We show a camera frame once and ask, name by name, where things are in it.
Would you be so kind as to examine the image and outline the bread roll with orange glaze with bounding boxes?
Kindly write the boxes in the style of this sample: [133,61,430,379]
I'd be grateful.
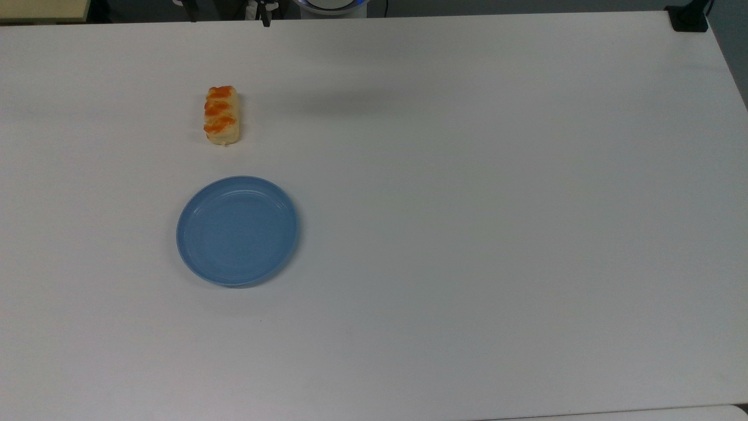
[203,85,241,147]

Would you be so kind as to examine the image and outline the black table clamp mount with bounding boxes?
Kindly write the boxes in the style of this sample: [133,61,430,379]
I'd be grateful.
[665,0,715,33]

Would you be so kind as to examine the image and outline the black tripod legs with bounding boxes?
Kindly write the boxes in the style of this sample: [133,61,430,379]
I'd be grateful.
[173,0,282,28]

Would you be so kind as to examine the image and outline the light wooden side table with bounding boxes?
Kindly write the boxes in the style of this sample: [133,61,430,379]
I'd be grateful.
[0,0,92,25]

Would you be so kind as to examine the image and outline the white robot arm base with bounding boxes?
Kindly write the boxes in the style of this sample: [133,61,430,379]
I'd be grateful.
[294,0,369,20]

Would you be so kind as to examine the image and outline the blue round plate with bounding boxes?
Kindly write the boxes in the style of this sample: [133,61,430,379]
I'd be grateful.
[176,175,300,288]

